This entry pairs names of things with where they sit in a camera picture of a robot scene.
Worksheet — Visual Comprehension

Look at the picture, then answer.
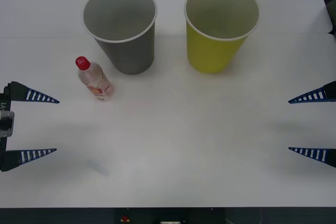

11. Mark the yellow-green plastic waste bin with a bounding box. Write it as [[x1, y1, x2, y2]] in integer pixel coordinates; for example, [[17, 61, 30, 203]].
[[183, 0, 260, 74]]

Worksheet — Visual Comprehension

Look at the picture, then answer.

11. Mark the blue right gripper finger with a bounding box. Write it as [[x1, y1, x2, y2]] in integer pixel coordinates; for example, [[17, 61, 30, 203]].
[[288, 80, 336, 104], [288, 146, 336, 168]]

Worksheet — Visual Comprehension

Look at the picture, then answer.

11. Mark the dark robot torso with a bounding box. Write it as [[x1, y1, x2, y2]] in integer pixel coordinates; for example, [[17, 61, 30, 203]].
[[0, 207, 336, 224]]

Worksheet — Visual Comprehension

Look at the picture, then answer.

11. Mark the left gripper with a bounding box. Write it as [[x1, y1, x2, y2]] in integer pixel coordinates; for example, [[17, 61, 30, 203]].
[[0, 81, 60, 173]]

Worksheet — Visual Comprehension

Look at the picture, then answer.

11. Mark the grey plastic waste bin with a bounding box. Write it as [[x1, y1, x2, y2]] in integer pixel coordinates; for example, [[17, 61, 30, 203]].
[[82, 0, 158, 76]]

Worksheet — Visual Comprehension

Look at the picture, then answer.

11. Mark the clear bottle with red cap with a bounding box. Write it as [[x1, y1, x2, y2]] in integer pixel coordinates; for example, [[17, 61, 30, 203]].
[[75, 56, 115, 102]]

